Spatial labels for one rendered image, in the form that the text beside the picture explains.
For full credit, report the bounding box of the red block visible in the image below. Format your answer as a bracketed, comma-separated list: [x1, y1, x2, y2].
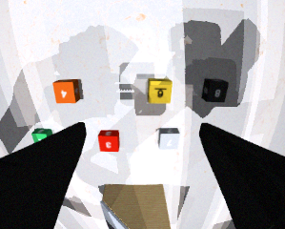
[99, 130, 120, 153]

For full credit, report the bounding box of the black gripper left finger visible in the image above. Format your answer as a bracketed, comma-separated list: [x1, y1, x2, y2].
[0, 121, 86, 229]

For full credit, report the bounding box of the dark grey block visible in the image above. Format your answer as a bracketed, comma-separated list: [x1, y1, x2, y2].
[200, 77, 230, 102]

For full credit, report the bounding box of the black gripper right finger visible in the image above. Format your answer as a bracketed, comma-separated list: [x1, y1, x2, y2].
[199, 122, 285, 229]

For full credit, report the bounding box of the green block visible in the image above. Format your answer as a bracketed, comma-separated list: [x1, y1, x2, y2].
[31, 129, 53, 142]

